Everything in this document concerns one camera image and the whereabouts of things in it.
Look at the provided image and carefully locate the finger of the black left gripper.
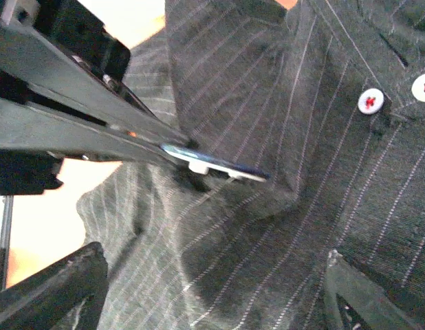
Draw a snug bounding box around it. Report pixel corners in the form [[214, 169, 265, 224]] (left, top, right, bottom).
[[0, 98, 185, 165], [0, 23, 189, 145]]

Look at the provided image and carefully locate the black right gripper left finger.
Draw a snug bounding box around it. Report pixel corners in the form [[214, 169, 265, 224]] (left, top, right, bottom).
[[0, 241, 108, 329]]

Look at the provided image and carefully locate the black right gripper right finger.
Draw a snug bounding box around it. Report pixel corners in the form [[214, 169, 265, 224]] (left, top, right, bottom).
[[324, 250, 425, 329]]

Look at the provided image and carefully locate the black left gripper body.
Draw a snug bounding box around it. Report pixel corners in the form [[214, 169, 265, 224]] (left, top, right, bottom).
[[0, 1, 131, 196]]

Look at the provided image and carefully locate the blue white brooch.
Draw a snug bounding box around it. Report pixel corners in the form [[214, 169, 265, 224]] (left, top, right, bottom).
[[160, 144, 270, 182]]

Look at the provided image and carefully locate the dark grey pinstriped shirt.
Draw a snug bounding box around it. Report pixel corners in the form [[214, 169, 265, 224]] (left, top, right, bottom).
[[77, 1, 425, 329]]

